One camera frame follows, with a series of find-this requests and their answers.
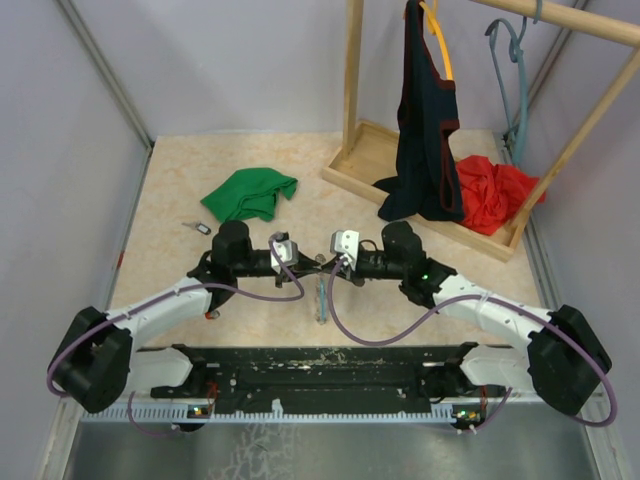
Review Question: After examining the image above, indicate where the green cloth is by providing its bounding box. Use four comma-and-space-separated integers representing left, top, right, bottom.
200, 167, 298, 223

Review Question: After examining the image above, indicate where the aluminium rail frame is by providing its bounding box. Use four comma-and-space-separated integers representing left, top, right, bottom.
59, 362, 606, 426

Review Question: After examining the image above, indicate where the red key tag with key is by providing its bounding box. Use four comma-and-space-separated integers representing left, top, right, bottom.
204, 310, 220, 320

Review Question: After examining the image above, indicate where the grey-blue hanger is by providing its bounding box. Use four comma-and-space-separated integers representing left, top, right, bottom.
481, 0, 546, 166

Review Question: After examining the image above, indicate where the wooden clothes rack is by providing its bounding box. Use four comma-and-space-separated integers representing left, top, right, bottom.
321, 0, 640, 263

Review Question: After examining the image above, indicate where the dark navy garment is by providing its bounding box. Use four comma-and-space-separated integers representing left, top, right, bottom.
374, 1, 464, 222

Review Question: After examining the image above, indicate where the red cloth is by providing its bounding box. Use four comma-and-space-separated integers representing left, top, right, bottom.
456, 155, 539, 236

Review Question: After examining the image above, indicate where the yellow hanger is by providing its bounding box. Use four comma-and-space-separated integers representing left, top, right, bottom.
419, 0, 455, 81

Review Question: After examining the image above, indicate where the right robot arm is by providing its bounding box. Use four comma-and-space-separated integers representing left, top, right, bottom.
324, 221, 617, 426

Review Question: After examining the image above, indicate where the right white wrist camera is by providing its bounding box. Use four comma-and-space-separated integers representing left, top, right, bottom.
330, 230, 360, 271

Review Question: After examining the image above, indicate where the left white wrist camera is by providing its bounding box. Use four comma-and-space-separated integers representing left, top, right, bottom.
269, 232, 299, 258

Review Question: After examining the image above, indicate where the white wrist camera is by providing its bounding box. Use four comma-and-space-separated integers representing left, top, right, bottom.
330, 230, 360, 271
269, 232, 299, 258

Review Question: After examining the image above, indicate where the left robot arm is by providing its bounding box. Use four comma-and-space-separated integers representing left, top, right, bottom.
46, 220, 320, 413

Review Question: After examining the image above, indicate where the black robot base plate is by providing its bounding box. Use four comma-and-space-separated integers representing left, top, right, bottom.
151, 346, 506, 416

